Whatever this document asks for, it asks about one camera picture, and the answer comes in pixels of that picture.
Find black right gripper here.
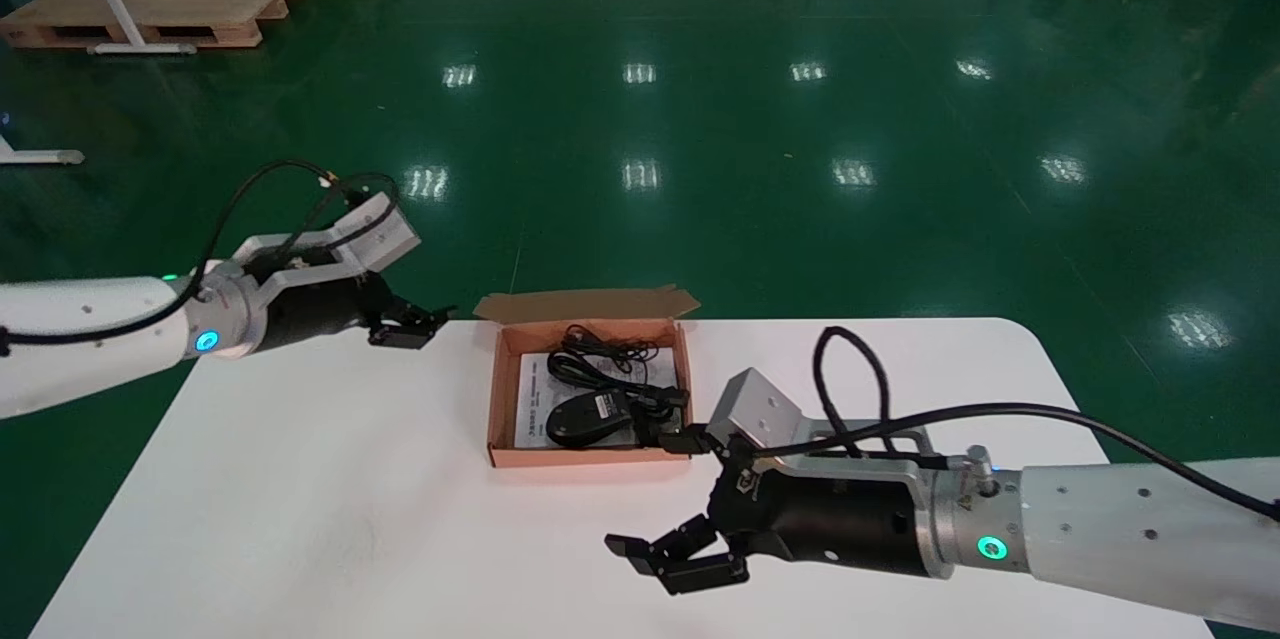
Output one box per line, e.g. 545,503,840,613
603,425,936,597

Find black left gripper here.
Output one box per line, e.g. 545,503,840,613
248,271,459,354

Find black wired computer mouse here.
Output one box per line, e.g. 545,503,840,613
546,322,661,450

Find black power cable with plug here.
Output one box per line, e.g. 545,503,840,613
546,344,693,448

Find brown cardboard storage box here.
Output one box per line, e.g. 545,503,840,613
473,286,702,470

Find printed white instruction sheet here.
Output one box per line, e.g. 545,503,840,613
513,350,563,450

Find large wooden pallet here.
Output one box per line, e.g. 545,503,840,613
0,0,312,51

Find white floor foot bar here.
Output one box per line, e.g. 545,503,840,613
0,133,87,168

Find gray left wrist camera mount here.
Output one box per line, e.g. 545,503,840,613
235,193,422,285

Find gray wrist camera mount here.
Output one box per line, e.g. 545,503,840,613
707,368,936,480
235,193,422,285

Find gray right wrist camera mount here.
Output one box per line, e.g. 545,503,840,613
707,368,936,480

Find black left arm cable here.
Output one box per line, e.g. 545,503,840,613
0,159,401,348

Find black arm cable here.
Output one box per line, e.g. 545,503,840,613
0,159,401,348
760,324,1280,520

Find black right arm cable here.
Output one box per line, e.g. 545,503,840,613
760,324,1280,520

